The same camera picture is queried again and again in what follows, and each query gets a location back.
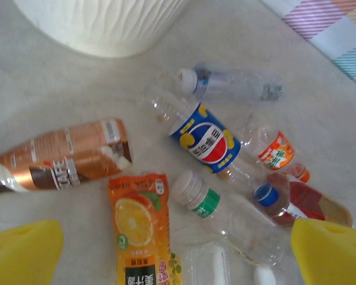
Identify clear bottle with white label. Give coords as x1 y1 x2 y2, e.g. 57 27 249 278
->
183 243 278 285

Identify Pepsi label plastic bottle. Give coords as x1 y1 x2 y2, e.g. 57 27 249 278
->
138 88 281 208

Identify clear bottle with green label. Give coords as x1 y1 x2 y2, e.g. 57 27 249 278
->
169 170 285 267

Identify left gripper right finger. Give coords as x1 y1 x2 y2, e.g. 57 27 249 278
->
290 218 356 285

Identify white ribbed plastic bin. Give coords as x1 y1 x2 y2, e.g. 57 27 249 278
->
10 0 189 59

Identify clear bottle with white cap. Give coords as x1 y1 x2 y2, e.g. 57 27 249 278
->
176 61 285 103

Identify copper brown coffee bottle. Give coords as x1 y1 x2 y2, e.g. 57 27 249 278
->
0 117 135 198

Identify plaid backdrop cloth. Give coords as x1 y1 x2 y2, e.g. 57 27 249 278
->
259 0 356 93

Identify orange juice label bottle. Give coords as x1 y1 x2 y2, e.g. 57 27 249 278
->
107 172 183 285

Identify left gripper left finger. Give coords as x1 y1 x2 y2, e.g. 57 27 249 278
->
0 218 63 285

